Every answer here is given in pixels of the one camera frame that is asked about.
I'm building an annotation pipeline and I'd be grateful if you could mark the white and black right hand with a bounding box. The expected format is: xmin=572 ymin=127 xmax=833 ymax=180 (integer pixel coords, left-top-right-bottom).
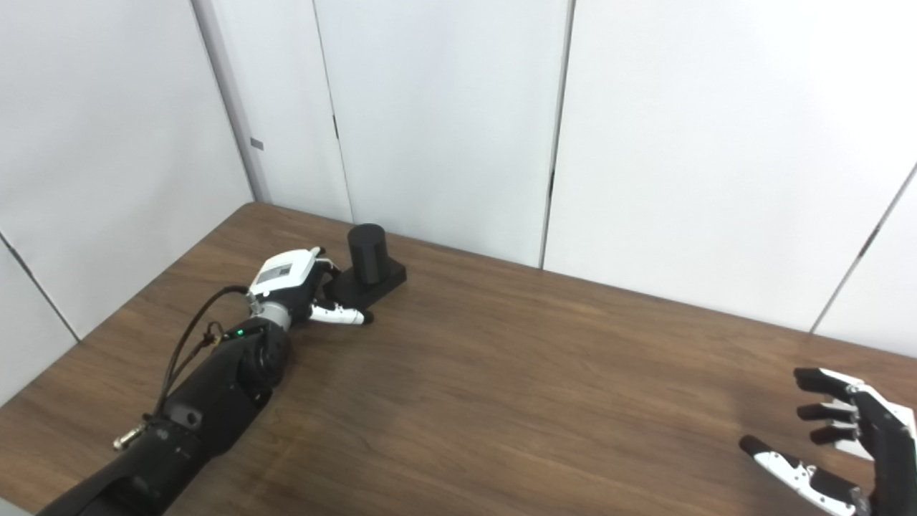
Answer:
xmin=739 ymin=367 xmax=917 ymax=516

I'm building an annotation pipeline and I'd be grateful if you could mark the white and black left hand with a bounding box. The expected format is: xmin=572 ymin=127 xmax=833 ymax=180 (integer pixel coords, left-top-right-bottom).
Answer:
xmin=247 ymin=246 xmax=375 ymax=332

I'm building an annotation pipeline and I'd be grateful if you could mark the white square piece with hole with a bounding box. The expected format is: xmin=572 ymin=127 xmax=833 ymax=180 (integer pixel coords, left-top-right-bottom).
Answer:
xmin=831 ymin=439 xmax=876 ymax=463

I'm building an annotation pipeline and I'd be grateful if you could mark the black peg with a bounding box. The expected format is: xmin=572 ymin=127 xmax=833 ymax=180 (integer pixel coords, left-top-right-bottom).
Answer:
xmin=322 ymin=224 xmax=408 ymax=310

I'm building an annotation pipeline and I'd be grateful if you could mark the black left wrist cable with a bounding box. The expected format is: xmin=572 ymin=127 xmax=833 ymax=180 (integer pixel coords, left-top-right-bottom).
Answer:
xmin=153 ymin=285 xmax=251 ymax=420

